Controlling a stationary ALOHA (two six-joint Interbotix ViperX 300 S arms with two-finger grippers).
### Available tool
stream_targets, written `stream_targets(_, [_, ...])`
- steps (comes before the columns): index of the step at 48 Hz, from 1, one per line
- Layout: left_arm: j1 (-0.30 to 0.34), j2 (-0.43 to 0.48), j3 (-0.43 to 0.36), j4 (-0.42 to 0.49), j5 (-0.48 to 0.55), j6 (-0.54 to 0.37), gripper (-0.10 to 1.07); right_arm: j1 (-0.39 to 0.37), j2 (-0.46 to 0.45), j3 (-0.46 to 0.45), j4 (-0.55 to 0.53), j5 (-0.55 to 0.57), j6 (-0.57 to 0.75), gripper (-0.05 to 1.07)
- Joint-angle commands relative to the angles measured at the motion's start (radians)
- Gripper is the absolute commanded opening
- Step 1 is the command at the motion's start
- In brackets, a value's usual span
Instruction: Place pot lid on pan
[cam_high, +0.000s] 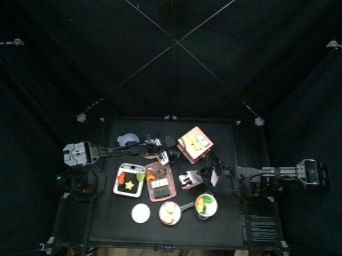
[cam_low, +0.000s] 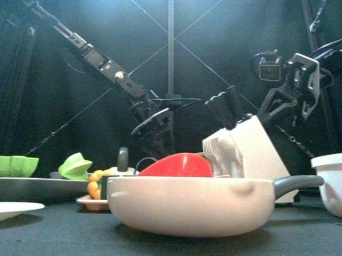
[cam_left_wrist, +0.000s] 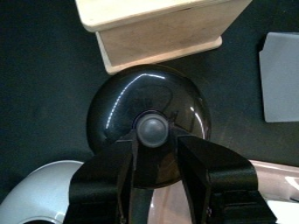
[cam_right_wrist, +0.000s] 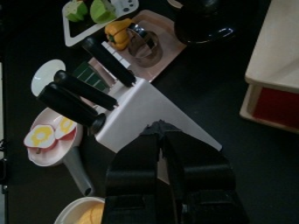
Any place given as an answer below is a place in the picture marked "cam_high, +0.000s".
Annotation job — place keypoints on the yellow toy corn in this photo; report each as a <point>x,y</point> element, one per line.
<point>201,204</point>

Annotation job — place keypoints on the pink toy frying pan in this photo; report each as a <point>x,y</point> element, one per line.
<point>170,213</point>

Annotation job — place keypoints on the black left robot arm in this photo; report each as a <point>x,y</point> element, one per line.
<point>81,153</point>

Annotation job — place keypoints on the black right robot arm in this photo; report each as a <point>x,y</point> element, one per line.
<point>289,172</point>

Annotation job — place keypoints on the orange toy carrot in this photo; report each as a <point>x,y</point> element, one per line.
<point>121,178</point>

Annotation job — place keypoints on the dark green toy food block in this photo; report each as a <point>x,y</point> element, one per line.
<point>162,192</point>

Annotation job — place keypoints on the orange toy food piece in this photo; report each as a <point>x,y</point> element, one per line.
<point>152,176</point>

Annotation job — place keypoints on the wooden toy box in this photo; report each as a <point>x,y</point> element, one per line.
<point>196,144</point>

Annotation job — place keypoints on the yellow toy star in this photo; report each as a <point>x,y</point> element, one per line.
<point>130,185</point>

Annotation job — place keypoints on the white toy toaster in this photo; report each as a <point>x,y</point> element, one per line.
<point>190,179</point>

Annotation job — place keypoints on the white toy tray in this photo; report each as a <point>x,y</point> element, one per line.
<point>129,180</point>

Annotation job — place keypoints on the green toy food piece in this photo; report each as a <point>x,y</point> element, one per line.
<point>208,199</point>

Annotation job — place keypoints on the pink toy tray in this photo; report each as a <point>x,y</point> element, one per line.
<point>161,181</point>

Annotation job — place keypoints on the white printed label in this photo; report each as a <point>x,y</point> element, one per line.
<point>262,228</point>

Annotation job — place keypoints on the white toy food block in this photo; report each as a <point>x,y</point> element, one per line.
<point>161,182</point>

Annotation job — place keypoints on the blue-grey toy pot lid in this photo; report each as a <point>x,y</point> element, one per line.
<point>128,138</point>

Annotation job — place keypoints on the green toy vegetable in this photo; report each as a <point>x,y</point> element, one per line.
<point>141,177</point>

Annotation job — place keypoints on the grey toy pot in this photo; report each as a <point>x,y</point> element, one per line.
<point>206,205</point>

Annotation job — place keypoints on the grey frame corner bracket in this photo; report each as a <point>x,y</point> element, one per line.
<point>17,42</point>
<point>170,117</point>
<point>260,121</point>
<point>81,117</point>
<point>333,44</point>

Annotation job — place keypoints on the white round plate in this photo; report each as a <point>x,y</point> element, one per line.
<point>141,213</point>

